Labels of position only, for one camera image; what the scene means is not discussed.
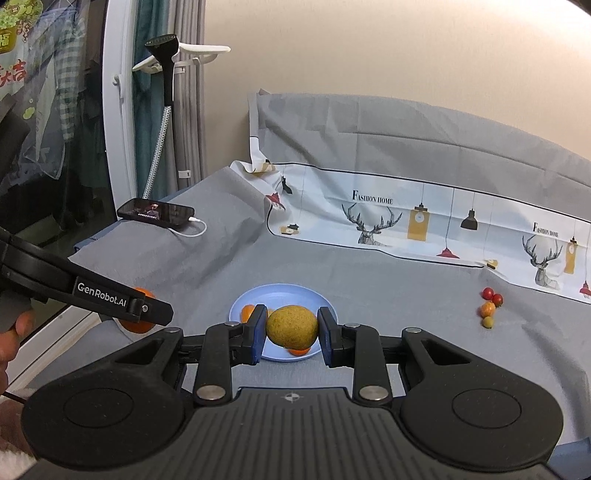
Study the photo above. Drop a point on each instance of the white door frame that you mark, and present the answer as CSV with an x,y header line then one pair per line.
x,y
120,115

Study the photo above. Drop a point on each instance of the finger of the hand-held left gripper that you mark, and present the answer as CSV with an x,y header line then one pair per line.
x,y
157,311

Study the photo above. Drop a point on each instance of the grey printed tablecloth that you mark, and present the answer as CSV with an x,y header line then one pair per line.
x,y
369,286

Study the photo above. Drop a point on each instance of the light blue sheet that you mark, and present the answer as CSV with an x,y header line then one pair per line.
x,y
575,454

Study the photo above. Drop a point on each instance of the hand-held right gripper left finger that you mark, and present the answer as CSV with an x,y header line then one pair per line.
x,y
258,332

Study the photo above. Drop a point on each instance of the person's left hand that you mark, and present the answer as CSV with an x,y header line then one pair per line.
x,y
7,355

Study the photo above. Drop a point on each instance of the blue plate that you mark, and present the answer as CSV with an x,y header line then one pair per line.
x,y
286,295

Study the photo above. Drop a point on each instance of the yellow-green round fruit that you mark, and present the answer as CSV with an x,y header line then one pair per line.
x,y
488,321
292,326

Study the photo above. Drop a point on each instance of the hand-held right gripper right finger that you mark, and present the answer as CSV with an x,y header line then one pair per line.
x,y
324,334

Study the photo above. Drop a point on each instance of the teal curtain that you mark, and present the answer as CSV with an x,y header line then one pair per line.
x,y
150,115

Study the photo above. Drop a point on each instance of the colourful window decal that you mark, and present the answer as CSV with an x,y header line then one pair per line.
x,y
14,18

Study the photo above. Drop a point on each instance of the checkered shirt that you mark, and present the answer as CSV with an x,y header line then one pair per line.
x,y
69,60

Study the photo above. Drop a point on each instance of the black smartphone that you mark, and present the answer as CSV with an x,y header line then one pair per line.
x,y
154,211

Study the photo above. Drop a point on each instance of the white plastic hanger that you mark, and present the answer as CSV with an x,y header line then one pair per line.
x,y
203,47

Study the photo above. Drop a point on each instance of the red cherry tomato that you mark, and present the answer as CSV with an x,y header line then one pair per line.
x,y
497,300
487,292

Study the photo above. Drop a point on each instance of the grey curtain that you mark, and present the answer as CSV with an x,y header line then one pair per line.
x,y
189,115

